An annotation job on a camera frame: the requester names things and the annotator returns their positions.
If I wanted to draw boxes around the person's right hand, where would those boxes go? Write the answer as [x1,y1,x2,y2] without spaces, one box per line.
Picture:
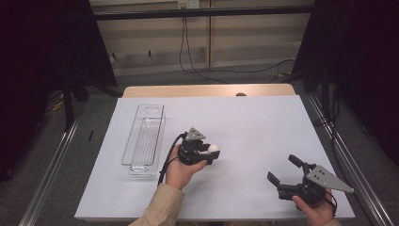
[291,187,335,226]

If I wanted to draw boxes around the clear plastic storage container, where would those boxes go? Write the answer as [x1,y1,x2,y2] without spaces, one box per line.
[120,104,167,177]

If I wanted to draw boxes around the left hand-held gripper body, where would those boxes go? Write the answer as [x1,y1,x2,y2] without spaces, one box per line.
[177,126,212,167]

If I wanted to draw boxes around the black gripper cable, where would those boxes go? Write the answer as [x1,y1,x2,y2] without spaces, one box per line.
[324,189,339,218]
[157,132,188,186]

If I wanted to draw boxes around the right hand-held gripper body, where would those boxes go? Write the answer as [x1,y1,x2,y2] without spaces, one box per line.
[277,164,356,205]

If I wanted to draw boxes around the aluminium floor rail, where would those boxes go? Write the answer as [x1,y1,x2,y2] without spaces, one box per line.
[18,115,83,226]
[306,93,397,226]

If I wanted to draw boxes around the black horizontal frame bar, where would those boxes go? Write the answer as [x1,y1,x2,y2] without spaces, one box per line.
[93,5,315,22]

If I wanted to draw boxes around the wooden table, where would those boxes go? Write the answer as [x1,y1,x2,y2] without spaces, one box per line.
[121,83,296,99]

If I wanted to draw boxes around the black curtain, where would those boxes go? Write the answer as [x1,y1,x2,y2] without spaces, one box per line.
[0,0,119,183]
[291,0,399,166]

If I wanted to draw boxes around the black wall cable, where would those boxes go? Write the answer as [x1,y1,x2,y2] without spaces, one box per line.
[184,16,296,76]
[179,16,231,85]

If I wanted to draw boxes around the black metal stand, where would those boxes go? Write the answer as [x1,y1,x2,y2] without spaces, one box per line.
[60,73,83,132]

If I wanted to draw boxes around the person's left hand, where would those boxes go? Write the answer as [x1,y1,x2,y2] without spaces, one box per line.
[165,144,209,191]

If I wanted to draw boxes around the white wall socket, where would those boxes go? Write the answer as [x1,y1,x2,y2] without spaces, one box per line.
[176,0,201,10]

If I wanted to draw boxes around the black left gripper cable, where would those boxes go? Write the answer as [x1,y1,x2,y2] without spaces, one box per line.
[157,132,188,186]

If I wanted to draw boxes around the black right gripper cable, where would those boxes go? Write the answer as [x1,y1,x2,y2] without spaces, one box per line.
[324,189,339,218]

